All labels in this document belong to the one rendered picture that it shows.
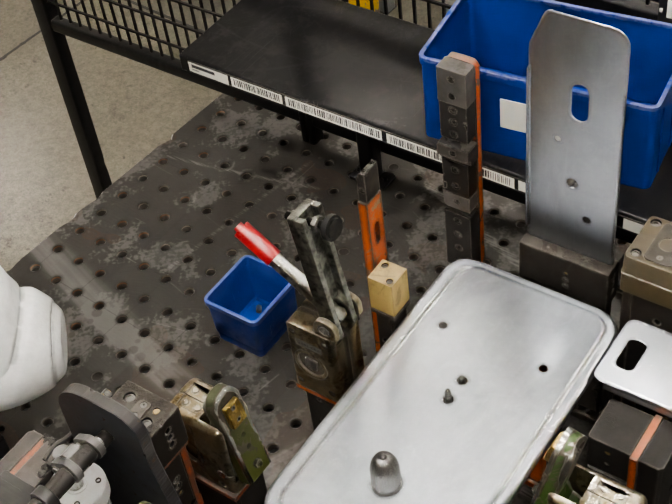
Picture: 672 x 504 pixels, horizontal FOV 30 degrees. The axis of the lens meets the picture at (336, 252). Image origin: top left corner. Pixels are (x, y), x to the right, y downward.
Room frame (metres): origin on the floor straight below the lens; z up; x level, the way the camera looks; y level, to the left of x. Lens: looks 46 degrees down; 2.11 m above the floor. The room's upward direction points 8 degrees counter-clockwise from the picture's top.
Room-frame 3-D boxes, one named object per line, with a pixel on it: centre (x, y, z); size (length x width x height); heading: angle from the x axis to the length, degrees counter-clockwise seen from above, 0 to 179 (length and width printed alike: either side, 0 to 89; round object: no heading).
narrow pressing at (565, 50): (1.03, -0.28, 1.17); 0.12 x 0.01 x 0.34; 50
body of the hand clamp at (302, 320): (0.95, 0.03, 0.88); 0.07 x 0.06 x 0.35; 50
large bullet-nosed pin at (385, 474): (0.74, -0.02, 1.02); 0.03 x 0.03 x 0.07
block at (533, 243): (1.03, -0.28, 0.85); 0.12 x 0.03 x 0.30; 50
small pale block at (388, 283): (0.98, -0.05, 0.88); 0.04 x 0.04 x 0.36; 50
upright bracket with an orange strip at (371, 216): (1.02, -0.05, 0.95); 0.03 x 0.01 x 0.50; 140
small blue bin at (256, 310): (1.25, 0.13, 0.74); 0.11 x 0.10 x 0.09; 140
